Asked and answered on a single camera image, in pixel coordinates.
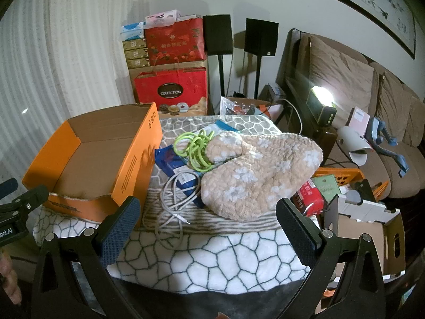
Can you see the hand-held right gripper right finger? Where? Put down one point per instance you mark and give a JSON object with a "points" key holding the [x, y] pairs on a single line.
{"points": [[300, 239]]}

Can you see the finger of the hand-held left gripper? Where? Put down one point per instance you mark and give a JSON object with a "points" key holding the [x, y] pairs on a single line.
{"points": [[8, 184], [31, 196]]}

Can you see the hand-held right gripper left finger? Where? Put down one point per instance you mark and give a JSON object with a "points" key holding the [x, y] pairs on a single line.
{"points": [[119, 229]]}

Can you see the orange cardboard box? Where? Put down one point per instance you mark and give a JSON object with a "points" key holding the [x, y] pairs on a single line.
{"points": [[132, 159]]}

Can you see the beige fuzzy socks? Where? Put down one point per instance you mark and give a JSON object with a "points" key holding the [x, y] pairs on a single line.
{"points": [[259, 179]]}

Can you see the person's left hand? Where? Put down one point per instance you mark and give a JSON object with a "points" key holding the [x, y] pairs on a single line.
{"points": [[8, 282]]}

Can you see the red snack packet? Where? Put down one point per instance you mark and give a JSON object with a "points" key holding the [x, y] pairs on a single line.
{"points": [[310, 197]]}

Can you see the green box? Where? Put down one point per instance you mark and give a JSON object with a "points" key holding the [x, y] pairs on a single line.
{"points": [[327, 186]]}

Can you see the orange plastic basket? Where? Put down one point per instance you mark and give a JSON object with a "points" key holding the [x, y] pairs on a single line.
{"points": [[345, 174]]}

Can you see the blue plastic packet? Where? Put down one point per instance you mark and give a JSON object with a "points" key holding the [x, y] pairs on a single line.
{"points": [[169, 166]]}

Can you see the white cardboard box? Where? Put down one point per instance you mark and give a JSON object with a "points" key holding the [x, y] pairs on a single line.
{"points": [[391, 239]]}

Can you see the dark side table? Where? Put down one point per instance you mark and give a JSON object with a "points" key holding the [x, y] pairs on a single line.
{"points": [[327, 143]]}

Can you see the white curved device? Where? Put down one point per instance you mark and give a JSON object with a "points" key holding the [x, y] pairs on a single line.
{"points": [[350, 143]]}

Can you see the blue clamp holder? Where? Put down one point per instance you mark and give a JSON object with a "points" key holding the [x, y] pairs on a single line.
{"points": [[377, 129]]}

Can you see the pink box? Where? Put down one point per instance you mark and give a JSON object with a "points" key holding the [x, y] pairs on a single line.
{"points": [[360, 119]]}

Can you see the brown sofa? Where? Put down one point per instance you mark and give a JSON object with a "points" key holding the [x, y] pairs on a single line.
{"points": [[408, 159]]}

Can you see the white curtain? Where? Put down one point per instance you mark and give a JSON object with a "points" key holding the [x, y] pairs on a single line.
{"points": [[66, 56]]}

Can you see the brown cardboard box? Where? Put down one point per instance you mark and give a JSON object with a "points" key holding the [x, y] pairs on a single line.
{"points": [[262, 103]]}

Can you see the clear plastic bag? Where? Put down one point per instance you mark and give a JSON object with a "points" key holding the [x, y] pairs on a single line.
{"points": [[232, 106]]}

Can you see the grey small device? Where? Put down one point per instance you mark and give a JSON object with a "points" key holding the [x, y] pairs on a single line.
{"points": [[275, 91]]}

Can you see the small brown cushion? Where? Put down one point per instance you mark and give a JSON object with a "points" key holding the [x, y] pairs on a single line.
{"points": [[395, 106]]}

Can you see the large brown cushion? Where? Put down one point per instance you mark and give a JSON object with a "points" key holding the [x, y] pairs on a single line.
{"points": [[335, 73]]}

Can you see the blue white tissue pack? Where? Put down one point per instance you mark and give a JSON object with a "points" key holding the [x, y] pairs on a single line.
{"points": [[132, 31]]}

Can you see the red gift bag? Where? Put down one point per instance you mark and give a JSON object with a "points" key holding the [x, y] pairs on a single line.
{"points": [[176, 43]]}

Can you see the black speaker on stand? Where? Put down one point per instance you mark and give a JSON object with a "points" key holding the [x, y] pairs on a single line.
{"points": [[217, 35], [261, 36]]}

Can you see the pink white pack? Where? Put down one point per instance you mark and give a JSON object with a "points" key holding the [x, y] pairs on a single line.
{"points": [[162, 18]]}

